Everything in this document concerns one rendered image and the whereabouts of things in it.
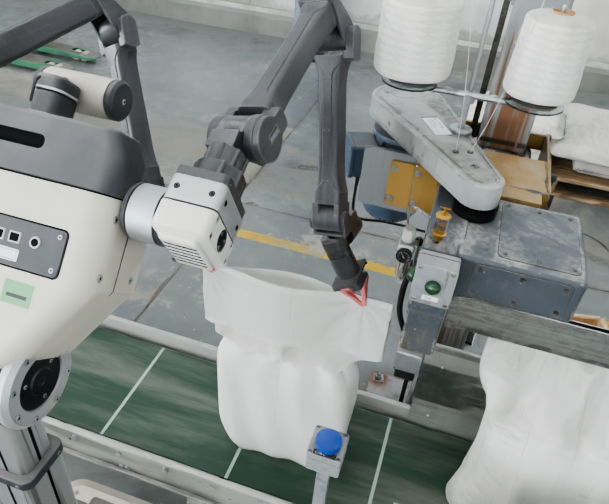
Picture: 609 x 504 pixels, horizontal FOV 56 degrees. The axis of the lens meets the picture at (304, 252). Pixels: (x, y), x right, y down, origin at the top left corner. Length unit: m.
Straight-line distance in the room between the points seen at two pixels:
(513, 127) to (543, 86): 0.29
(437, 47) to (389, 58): 0.10
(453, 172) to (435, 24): 0.28
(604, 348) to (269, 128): 0.88
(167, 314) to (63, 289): 1.97
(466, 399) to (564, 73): 1.05
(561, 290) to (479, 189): 0.23
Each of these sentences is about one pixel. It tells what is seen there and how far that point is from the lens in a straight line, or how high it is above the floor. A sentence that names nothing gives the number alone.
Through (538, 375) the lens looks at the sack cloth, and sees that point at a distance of 1.48.
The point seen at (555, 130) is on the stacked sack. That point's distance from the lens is 4.06.
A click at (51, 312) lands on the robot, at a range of 0.92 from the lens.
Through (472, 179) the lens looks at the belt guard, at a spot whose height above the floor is 1.42.
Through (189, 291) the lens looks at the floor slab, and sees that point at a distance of 2.97.
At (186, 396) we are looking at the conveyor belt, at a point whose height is 0.38.
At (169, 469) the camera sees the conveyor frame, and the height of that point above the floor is 0.37.
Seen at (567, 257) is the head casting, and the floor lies 1.34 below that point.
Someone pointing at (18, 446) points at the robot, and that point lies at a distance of 1.19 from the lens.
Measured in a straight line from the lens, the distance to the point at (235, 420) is 1.77.
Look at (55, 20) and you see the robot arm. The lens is 1.40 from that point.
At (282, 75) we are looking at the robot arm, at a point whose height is 1.59.
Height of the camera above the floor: 1.95
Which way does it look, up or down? 37 degrees down
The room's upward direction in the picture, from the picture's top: 5 degrees clockwise
